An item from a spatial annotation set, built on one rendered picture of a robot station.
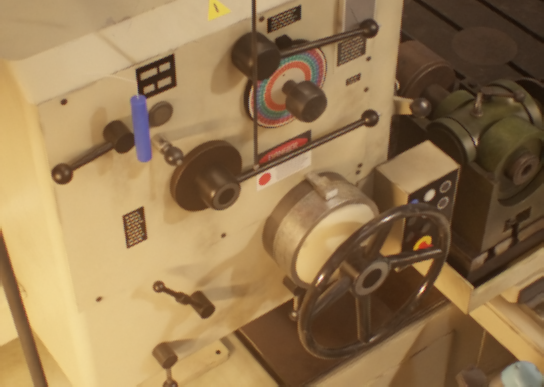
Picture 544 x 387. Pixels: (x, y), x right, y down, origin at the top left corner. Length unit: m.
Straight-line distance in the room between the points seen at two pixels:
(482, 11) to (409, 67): 0.79
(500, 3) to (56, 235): 1.95
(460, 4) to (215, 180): 1.68
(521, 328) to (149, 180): 1.30
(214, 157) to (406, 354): 1.30
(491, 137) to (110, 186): 1.00
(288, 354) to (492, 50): 1.09
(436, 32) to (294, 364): 1.11
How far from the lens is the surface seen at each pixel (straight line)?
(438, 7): 3.35
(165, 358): 2.15
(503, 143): 2.43
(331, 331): 2.86
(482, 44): 3.21
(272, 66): 1.77
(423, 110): 2.16
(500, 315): 2.86
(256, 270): 2.20
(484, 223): 2.50
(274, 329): 2.86
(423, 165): 2.25
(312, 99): 1.83
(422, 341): 3.03
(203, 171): 1.86
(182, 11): 1.73
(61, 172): 1.67
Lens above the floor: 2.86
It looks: 44 degrees down
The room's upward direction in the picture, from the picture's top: straight up
